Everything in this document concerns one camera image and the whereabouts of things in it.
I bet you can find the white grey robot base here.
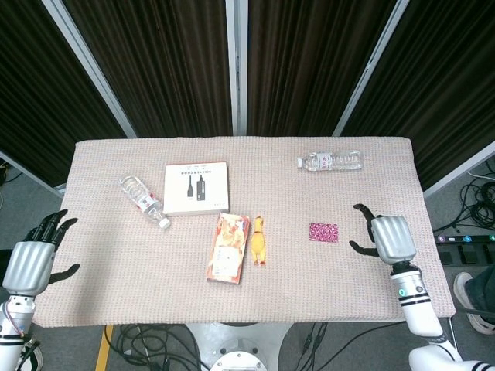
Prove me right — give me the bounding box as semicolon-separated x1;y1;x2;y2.
185;322;295;371

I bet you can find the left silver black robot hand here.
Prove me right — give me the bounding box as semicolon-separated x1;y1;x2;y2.
2;209;81;298

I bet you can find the grey metal partition rail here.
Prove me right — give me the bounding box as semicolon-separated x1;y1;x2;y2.
0;150;67;198
423;141;495;198

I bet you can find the dark trouser leg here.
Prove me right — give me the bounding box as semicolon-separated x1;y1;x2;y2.
465;264;495;310

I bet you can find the yellow floor tape strip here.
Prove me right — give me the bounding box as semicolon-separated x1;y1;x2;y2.
94;324;115;371

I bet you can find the clear water bottle red print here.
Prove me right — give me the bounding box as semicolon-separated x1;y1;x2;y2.
296;149;364;172

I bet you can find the clear water bottle white label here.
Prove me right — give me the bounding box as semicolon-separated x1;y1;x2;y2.
118;175;172;230

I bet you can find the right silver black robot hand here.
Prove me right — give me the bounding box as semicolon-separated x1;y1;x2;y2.
349;203;418;267

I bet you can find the pink patterned card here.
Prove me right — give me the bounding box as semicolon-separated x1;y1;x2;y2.
309;222;340;243

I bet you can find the dark brown curtain panel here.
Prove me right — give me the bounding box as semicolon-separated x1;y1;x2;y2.
247;0;395;137
63;0;233;138
0;0;128;186
340;0;495;190

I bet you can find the orange cookie box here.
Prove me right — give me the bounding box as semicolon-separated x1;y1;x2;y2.
204;212;251;286

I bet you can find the white sneaker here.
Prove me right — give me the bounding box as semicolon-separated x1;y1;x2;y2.
452;272;495;335

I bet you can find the black floor cable bundle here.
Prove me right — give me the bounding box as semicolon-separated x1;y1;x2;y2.
432;160;495;235
104;323;212;371

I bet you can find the yellow rubber chicken toy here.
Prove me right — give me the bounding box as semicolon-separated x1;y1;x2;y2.
251;216;268;267

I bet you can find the white flat product box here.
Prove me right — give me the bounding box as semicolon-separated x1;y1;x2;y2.
162;161;233;217

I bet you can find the pink woven table cloth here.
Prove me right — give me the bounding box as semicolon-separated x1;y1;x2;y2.
29;135;456;328

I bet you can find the grey metal partition post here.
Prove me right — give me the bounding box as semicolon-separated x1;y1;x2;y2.
225;0;248;136
41;0;138;139
332;0;411;137

